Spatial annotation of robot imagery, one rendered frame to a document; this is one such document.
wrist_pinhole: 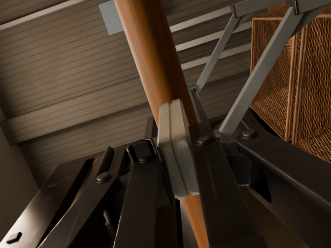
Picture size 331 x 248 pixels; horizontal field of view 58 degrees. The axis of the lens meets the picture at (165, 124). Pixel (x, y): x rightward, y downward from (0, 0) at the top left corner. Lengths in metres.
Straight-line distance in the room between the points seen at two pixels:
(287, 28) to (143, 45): 0.44
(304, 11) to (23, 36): 3.54
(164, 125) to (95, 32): 3.50
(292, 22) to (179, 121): 0.48
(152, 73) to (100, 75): 3.46
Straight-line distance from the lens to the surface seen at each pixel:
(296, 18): 0.62
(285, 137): 1.31
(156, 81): 0.20
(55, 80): 3.82
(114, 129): 3.75
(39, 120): 3.82
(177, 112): 0.17
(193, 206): 0.24
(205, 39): 3.20
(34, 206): 1.65
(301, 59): 1.16
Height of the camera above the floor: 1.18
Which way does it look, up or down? 6 degrees up
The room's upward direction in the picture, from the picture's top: 107 degrees counter-clockwise
